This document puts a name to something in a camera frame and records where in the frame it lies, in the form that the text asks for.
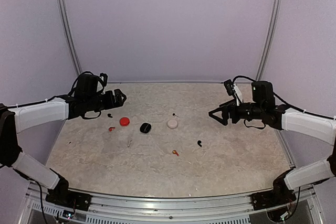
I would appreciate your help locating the right aluminium frame post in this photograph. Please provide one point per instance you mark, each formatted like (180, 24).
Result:
(269, 37)

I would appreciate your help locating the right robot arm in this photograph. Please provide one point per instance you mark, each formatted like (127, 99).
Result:
(284, 117)

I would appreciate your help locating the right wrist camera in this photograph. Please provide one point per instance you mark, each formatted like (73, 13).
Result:
(233, 90)

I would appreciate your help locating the front aluminium rail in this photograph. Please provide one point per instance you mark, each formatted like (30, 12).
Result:
(107, 208)

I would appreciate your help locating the red earbud charging case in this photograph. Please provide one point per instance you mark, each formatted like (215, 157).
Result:
(124, 121)

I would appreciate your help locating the aluminium frame post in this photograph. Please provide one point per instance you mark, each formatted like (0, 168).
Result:
(269, 37)
(68, 35)

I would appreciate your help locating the red earbud with yellow tip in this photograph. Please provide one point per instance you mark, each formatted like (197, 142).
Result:
(175, 152)

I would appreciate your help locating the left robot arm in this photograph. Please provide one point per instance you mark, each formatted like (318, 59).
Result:
(87, 94)

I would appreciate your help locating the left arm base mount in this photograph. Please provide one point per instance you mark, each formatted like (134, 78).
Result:
(71, 199)

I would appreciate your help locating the pink earbud charging case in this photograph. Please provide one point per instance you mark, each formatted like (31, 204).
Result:
(172, 123)

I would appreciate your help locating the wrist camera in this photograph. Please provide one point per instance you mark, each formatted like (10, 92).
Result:
(233, 90)
(103, 79)

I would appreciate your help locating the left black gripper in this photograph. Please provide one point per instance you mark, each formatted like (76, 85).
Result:
(118, 102)

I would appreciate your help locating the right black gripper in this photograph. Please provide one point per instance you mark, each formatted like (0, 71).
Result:
(231, 105)

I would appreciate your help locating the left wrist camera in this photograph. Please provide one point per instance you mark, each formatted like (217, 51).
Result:
(103, 79)

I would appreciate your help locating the left aluminium frame post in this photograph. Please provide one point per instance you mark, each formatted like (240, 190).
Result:
(68, 35)

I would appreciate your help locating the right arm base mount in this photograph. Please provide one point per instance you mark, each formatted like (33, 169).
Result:
(268, 199)

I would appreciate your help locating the black earbud charging case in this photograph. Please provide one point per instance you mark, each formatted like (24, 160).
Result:
(145, 128)

